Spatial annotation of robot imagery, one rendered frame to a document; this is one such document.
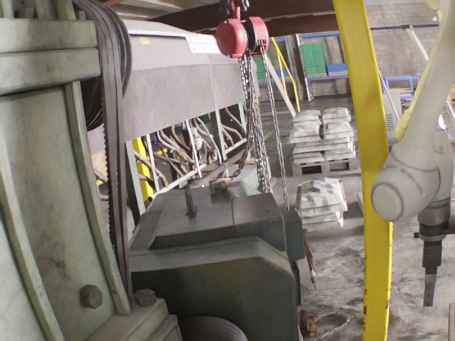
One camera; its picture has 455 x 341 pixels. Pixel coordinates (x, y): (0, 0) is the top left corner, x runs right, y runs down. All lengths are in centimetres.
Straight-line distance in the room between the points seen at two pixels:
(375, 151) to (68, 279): 99
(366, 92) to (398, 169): 60
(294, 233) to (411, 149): 67
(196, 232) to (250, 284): 19
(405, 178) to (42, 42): 60
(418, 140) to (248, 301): 50
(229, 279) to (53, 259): 45
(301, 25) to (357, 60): 371
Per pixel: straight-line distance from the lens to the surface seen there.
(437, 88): 76
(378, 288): 151
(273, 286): 95
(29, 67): 56
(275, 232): 104
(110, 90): 74
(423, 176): 75
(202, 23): 349
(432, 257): 94
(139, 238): 116
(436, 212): 92
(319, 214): 339
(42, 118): 61
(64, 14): 66
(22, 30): 57
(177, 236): 104
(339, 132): 512
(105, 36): 74
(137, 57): 188
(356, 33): 132
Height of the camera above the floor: 119
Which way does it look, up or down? 10 degrees down
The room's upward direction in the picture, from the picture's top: 9 degrees counter-clockwise
